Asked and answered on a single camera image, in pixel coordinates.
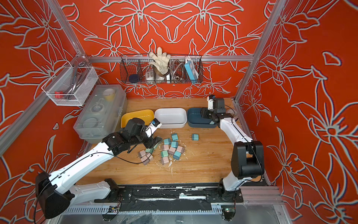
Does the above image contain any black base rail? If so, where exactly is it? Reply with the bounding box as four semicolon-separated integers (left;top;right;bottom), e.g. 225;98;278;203
94;183;243;212

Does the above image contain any light blue box in basket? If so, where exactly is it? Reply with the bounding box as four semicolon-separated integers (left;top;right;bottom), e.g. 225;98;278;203
184;56;199;83

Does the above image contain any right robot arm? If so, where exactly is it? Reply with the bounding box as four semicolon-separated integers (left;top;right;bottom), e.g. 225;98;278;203
200;95;264;195

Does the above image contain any white power strip in basket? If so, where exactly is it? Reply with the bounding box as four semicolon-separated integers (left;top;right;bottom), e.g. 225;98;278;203
145;69;155;83

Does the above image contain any green plug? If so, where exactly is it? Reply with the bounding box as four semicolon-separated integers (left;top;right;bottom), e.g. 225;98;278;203
145;148;154;154
160;150;169;158

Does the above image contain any white rubber glove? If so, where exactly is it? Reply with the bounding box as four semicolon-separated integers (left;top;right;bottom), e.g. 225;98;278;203
149;47;171;75

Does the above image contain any dark blue storage box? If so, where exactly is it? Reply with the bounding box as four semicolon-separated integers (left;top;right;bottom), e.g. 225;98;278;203
187;107;217;128

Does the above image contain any white wire basket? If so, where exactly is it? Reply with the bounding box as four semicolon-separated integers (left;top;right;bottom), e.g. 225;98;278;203
42;63;98;106

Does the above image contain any clear plastic lidded container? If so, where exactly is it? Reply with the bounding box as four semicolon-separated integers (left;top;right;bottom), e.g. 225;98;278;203
74;85;128;144

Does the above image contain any black wire basket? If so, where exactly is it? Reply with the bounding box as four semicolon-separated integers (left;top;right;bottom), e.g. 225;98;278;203
120;52;204;84

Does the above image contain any red object in basket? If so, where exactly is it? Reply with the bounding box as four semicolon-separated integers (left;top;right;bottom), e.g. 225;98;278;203
55;91;64;99

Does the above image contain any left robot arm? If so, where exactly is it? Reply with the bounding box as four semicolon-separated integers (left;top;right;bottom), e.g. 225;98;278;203
35;118;162;219

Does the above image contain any yellow storage box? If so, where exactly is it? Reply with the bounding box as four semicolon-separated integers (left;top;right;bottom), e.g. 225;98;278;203
121;109;154;128

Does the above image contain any blue plug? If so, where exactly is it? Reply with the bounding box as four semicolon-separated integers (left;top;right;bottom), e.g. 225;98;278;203
163;138;171;145
173;151;182;160
171;133;179;141
171;141;179;148
192;133;199;141

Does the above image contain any white storage box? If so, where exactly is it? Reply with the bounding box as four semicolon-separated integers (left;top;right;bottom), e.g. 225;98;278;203
154;108;187;129

